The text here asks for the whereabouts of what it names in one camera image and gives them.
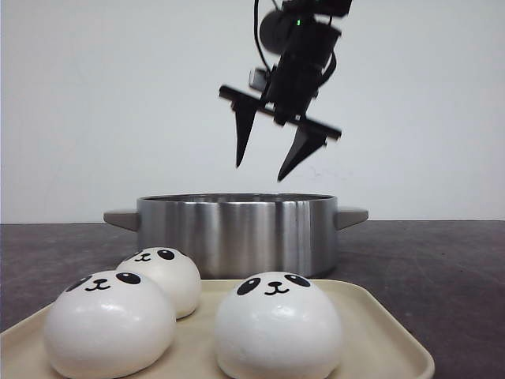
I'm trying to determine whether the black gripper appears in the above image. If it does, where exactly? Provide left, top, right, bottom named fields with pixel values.
left=219, top=54, right=342, bottom=182

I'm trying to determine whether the stainless steel steamer pot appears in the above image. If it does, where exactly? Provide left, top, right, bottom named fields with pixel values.
left=103, top=193, right=368, bottom=279

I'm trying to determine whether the panda bun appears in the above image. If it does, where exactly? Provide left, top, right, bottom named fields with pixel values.
left=214, top=272, right=343, bottom=378
left=116, top=246, right=202, bottom=319
left=43, top=270, right=176, bottom=378

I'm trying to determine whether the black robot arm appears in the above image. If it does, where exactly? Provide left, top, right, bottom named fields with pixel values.
left=219, top=1, right=351, bottom=180

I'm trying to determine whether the beige rectangular tray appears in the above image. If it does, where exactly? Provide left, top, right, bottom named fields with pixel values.
left=1, top=280, right=435, bottom=378

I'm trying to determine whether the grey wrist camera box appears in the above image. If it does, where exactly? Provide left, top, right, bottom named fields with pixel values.
left=249, top=68, right=269, bottom=92

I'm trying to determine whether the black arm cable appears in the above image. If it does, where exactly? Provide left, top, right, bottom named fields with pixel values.
left=252, top=0, right=277, bottom=76

